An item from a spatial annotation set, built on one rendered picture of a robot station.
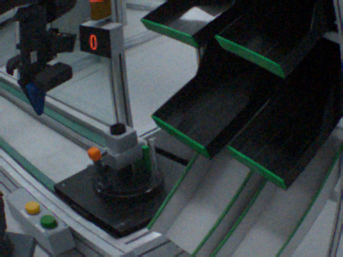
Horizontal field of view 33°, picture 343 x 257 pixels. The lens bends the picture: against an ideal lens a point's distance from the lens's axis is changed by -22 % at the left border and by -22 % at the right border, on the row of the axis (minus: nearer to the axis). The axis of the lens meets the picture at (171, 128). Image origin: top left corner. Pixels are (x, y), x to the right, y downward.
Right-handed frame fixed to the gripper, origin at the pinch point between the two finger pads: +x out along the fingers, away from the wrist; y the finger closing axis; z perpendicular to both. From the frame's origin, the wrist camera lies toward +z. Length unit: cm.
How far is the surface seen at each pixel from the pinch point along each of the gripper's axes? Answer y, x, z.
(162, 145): 11.6, 28.4, 34.6
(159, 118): -15.5, 5.3, 13.3
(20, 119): 64, 34, 24
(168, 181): 0.2, 28.4, 25.9
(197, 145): -26.5, 4.6, 10.2
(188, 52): 66, 39, 92
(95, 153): 4.1, 18.0, 13.3
